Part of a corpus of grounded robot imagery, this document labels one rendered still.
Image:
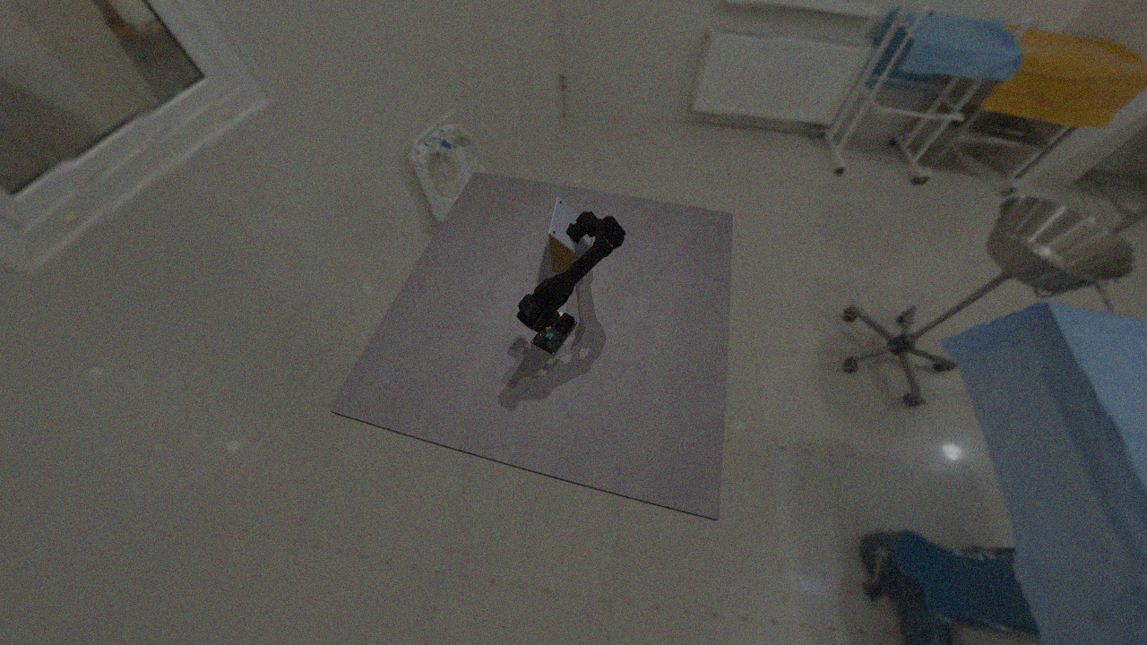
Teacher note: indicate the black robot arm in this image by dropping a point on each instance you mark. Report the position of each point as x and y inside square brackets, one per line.
[556, 290]

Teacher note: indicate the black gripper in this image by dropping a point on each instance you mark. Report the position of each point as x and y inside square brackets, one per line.
[563, 323]

